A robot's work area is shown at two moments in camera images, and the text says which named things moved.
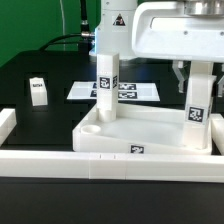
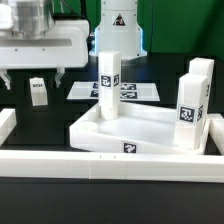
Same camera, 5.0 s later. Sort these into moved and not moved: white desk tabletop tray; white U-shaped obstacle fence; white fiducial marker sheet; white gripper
Moved: white gripper; white desk tabletop tray
Not moved: white U-shaped obstacle fence; white fiducial marker sheet
